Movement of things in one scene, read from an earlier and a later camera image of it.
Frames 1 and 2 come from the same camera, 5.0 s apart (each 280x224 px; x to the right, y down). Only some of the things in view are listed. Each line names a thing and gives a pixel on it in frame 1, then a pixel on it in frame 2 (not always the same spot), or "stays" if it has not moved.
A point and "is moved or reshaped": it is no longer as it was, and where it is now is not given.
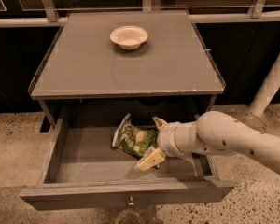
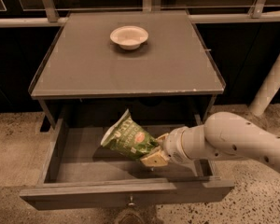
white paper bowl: [129, 36] stays
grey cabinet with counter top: [137, 63] stays
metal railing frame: [203, 4] stays
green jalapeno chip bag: [134, 140] is moved or reshaped
